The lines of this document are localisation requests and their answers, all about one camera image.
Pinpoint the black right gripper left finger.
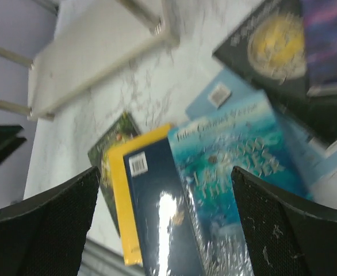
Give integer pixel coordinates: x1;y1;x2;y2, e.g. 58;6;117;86
0;167;100;275

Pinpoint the teal ocean cover book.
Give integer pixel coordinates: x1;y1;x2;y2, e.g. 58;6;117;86
167;92;310;275

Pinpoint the black gold emblem book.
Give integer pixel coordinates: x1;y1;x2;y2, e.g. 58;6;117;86
213;1;337;145

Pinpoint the navy blue hardcover book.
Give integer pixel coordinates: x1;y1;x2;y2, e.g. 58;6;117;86
124;138;205;275

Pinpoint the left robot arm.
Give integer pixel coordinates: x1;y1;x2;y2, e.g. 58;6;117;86
0;125;27;165

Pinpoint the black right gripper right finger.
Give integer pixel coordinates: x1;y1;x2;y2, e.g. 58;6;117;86
231;166;337;275

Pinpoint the green Alice Wonderland book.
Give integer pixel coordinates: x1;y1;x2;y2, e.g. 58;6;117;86
87;111;142;238

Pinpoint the light blue thin booklet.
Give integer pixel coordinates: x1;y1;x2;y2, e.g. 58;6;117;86
186;69;337;185

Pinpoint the purple galaxy cover book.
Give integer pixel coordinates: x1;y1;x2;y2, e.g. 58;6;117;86
301;0;337;97

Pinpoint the white two-tier shelf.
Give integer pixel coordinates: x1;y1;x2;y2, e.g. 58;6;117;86
0;1;179;120

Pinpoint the yellow Little Prince book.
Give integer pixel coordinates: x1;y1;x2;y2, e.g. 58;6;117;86
108;123;173;266

